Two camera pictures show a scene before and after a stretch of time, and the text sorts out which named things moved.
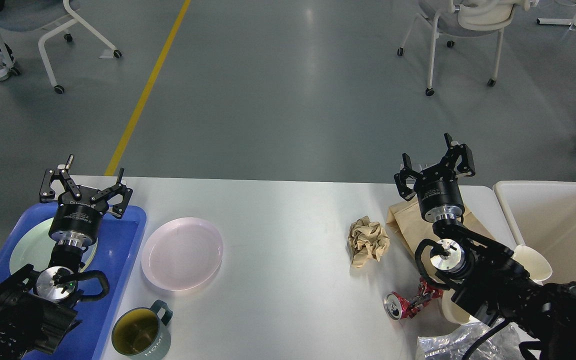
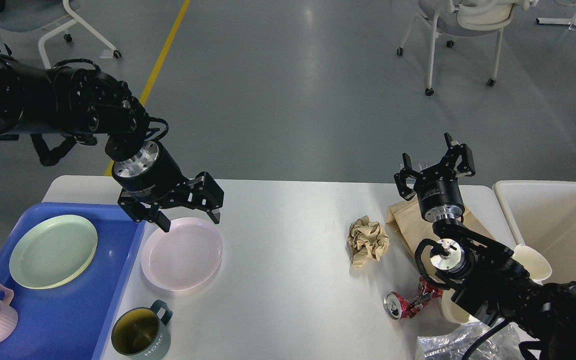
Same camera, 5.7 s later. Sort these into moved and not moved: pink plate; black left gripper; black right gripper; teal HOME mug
Moved: black left gripper
Not moved: teal HOME mug; pink plate; black right gripper
